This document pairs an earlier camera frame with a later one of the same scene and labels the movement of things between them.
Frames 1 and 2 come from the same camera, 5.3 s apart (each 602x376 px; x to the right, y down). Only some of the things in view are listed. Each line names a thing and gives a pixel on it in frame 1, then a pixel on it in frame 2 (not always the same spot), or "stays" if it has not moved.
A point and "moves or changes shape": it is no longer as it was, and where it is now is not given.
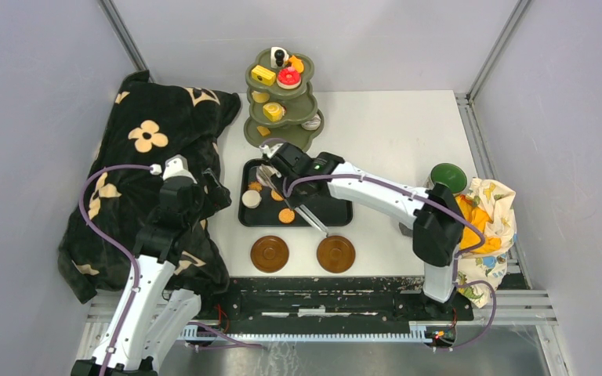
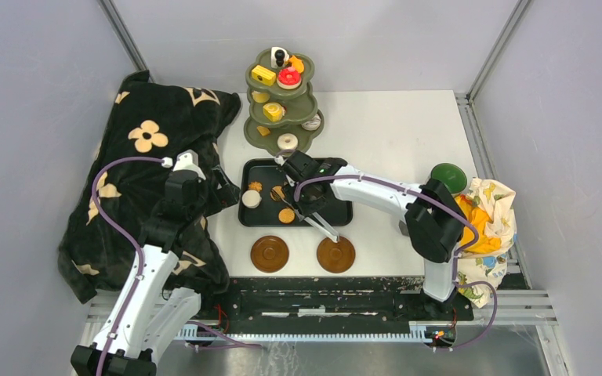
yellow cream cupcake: [260, 97] stays
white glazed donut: [260, 178] to [287, 141]
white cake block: [278, 56] stays
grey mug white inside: [405, 230] stays
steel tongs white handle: [267, 175] moves or changes shape
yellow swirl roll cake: [273, 111] stays
